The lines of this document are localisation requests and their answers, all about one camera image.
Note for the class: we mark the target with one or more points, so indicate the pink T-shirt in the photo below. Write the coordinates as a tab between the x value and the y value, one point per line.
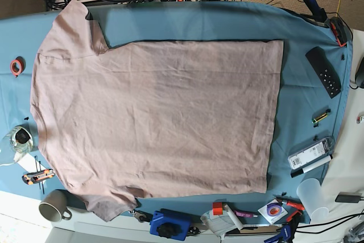
152	119

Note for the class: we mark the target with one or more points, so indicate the red cube block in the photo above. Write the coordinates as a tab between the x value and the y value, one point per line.
217	208

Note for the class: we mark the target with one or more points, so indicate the white paper roll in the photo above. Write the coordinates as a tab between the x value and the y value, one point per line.
233	217

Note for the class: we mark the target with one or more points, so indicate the blue plastic box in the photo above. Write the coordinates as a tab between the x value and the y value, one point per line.
170	224

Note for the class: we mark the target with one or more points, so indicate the silver carabiner keyring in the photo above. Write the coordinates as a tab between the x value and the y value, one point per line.
140	216

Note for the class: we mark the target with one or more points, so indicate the purple pen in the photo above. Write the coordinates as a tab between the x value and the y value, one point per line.
245	214

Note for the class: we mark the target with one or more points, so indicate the white marker pen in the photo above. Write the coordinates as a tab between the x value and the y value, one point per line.
312	166

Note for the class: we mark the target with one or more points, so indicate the blue table cloth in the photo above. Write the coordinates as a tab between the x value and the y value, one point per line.
301	93

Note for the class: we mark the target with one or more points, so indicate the clear plastic case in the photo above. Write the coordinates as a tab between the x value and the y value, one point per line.
311	153

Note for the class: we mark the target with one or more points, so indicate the black remote control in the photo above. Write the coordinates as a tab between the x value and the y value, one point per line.
324	70

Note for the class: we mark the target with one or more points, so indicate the translucent plastic cup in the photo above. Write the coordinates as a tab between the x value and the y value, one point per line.
312	198

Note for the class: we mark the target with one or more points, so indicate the grey ceramic mug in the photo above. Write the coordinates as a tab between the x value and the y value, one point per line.
54	207

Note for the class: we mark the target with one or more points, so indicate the clear glass jar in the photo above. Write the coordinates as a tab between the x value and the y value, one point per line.
18	140

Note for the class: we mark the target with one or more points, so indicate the blue bar clamp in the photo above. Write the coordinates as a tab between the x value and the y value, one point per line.
318	13

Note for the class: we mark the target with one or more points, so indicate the orange utility knife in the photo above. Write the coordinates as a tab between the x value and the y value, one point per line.
32	178

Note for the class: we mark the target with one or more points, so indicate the red tape roll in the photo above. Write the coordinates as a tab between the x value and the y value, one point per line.
17	66

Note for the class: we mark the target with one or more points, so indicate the orange black clamp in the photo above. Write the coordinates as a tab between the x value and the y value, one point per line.
337	28

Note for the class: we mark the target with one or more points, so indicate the red handled pliers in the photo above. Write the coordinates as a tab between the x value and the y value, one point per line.
290	203

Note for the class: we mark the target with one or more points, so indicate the black cable ties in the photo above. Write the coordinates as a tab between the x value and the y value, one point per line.
39	171

